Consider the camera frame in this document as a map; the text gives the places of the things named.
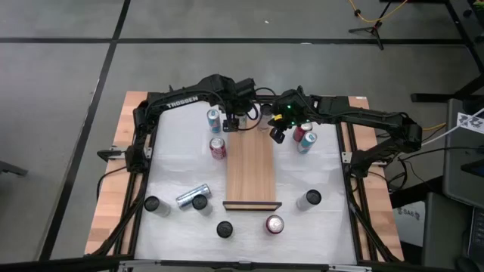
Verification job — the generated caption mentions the blue silver Red Bull can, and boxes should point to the blue silver Red Bull can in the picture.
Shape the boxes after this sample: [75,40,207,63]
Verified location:
[206,109,222,134]
[296,131,318,155]

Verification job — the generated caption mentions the white slim beverage can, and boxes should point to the white slim beverage can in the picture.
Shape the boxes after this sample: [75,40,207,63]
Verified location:
[143,195,172,218]
[234,112,249,130]
[191,193,213,218]

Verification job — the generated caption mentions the black chair base leg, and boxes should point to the black chair base leg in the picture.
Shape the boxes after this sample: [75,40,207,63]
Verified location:
[0,159,29,178]

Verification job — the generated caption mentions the white labelled box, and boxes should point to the white labelled box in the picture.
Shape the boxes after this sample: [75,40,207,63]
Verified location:
[392,199,428,247]

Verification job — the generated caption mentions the grey cabinet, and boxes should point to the grey cabinet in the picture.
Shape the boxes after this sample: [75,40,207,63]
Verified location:
[442,97,484,209]

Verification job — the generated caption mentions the black desk leg frame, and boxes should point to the black desk leg frame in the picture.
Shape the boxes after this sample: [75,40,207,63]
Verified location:
[380,0,484,104]

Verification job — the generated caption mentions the white can palm tree print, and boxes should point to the white can palm tree print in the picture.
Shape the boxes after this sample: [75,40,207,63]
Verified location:
[295,189,323,212]

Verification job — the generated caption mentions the white table mat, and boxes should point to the white table mat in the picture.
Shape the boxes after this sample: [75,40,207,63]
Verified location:
[134,97,358,265]

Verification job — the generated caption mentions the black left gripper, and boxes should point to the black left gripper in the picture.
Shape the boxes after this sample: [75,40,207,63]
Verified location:
[222,77,258,133]

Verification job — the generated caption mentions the black aluminium table frame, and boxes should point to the black aluminium table frame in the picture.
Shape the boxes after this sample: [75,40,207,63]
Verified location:
[85,85,404,265]

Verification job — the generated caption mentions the black computer mouse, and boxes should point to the black computer mouse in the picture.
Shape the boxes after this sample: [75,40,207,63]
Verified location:
[455,256,482,272]

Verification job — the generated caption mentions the black tripod stand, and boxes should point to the black tripod stand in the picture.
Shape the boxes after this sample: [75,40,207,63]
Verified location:
[347,0,394,51]

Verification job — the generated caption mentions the silver slim beverage can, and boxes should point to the silver slim beverage can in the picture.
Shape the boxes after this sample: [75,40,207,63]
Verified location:
[175,183,213,211]

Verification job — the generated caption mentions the wooden shelf with black rail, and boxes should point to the wooden shelf with black rail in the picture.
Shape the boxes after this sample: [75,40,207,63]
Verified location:
[222,100,283,212]

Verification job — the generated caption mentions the red Coca-Cola can white lettering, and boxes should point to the red Coca-Cola can white lettering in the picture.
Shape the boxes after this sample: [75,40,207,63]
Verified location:
[209,136,228,161]

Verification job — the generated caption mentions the yellow extension cable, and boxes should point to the yellow extension cable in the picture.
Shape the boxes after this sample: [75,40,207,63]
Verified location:
[346,0,410,23]

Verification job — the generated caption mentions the red Coca-Cola can black lettering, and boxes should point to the red Coca-Cola can black lettering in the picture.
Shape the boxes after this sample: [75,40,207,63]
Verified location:
[265,214,286,235]

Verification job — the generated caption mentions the white Celsius can red band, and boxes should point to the white Celsius can red band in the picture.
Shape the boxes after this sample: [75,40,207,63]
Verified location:
[258,103,274,132]
[216,220,234,240]

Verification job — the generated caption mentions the black left wrist camera cable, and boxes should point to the black left wrist camera cable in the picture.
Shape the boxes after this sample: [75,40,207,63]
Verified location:
[237,86,279,132]

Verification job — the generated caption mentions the black power cable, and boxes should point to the black power cable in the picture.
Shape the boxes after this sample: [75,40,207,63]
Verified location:
[377,145,484,197]
[95,165,132,201]

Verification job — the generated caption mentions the white cable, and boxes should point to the white cable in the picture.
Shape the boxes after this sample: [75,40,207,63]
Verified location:
[421,108,484,147]

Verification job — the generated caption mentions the dark grey desk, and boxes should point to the dark grey desk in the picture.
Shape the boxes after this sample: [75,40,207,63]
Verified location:
[421,190,473,271]

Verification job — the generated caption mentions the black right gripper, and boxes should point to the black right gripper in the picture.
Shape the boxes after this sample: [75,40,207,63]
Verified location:
[269,88,317,145]

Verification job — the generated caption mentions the black camera mount crossbar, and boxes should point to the black camera mount crossbar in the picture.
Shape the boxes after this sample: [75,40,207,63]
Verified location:
[119,258,374,272]

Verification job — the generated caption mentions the white paper tag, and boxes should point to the white paper tag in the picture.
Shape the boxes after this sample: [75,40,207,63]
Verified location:
[456,112,484,135]

